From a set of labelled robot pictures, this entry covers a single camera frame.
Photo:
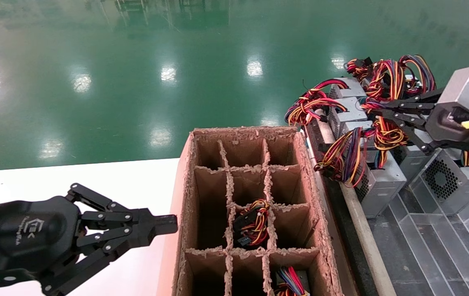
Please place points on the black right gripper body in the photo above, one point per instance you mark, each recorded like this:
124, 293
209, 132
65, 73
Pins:
465, 137

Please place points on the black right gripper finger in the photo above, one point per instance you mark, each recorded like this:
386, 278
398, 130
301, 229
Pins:
407, 105
409, 122

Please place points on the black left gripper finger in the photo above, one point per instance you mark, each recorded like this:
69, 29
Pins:
131, 240
164, 224

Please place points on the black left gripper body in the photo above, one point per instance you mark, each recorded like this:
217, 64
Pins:
20, 238

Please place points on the brown cardboard box with dividers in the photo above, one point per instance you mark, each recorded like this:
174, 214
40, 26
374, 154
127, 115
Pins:
205, 267

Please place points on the power supply in middle cell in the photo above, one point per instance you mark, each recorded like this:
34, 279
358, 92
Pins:
255, 224

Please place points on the power supply in cell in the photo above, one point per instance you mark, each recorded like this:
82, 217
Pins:
255, 224
290, 283

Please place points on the black conveyor edge strip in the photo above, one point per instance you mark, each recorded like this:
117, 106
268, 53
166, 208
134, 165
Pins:
351, 246

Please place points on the power supply in bottom cell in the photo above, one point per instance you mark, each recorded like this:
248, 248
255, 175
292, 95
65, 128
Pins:
290, 283

